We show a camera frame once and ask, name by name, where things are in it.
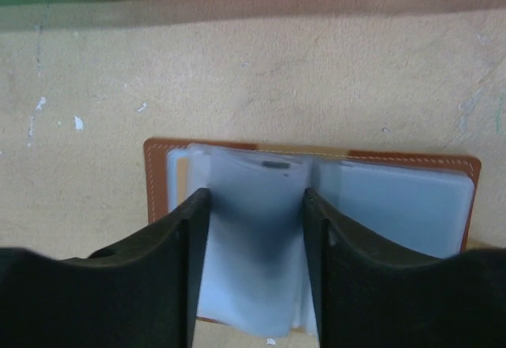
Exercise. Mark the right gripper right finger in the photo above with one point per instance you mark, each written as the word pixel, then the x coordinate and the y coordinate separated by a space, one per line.
pixel 371 292

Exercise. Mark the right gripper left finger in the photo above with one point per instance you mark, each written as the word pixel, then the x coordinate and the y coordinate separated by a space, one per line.
pixel 141 291

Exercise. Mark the brown leather card holder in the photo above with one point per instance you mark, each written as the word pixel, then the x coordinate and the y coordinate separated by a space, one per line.
pixel 255 274

